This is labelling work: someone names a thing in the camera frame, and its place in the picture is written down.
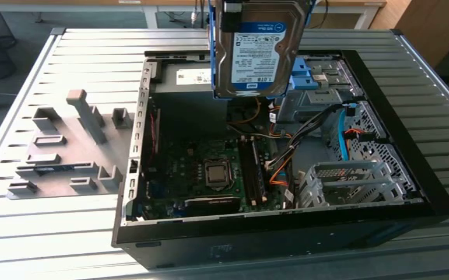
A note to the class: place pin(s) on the black graphics card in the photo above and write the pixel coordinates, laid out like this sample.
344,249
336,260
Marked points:
212,202

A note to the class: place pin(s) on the CPU socket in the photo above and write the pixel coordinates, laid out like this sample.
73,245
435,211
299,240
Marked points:
218,173

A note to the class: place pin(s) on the brown wooden cabinet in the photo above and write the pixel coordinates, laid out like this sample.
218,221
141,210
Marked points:
435,26

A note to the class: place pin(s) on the green motherboard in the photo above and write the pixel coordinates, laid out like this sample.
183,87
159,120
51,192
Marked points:
178,175

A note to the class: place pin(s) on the grey power supply unit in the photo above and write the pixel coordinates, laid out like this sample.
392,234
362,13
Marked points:
186,87

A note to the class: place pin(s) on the white frame desk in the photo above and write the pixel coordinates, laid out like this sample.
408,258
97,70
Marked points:
151,16

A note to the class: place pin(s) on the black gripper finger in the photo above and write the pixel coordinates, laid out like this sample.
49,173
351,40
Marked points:
232,21

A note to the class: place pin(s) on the black PC case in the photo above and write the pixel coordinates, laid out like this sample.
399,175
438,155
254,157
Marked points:
247,248

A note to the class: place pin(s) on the blue RAM stick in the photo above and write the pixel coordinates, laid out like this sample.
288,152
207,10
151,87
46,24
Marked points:
53,169

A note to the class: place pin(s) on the grey parts rack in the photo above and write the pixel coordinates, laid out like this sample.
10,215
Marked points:
73,157

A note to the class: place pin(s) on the black RAM slot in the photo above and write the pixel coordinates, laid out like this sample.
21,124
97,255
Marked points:
259,172
246,169

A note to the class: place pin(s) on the hard disk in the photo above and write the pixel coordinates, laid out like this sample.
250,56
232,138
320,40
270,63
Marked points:
259,58

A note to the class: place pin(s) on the blue plastic drive latch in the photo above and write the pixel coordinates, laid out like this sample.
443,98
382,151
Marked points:
306,81

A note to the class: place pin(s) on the grey metal drive cage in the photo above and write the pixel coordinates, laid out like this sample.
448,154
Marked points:
318,99

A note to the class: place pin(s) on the grey metal disk bay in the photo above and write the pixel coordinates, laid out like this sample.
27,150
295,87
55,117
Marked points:
356,183

